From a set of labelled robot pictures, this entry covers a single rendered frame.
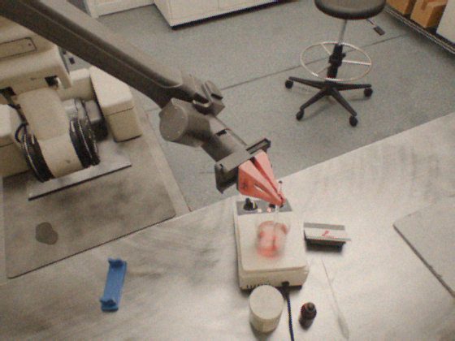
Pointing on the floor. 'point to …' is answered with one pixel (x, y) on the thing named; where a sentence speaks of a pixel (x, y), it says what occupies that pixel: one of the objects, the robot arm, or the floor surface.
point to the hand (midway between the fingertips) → (278, 198)
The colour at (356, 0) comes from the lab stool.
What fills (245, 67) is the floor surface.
